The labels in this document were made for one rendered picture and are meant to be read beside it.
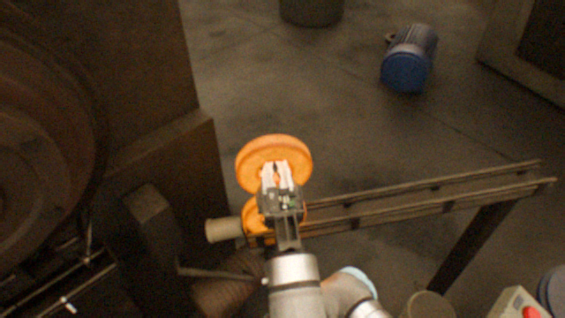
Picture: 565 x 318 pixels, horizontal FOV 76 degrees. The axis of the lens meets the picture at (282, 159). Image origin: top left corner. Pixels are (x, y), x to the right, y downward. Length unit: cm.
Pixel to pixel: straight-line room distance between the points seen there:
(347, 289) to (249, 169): 30
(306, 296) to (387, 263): 113
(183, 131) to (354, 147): 137
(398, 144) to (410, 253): 70
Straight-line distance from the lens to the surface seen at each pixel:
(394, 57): 238
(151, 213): 86
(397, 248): 176
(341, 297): 74
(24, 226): 63
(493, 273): 186
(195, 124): 92
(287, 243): 60
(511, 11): 290
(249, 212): 88
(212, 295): 103
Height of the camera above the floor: 146
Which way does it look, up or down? 47 degrees down
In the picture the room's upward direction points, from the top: straight up
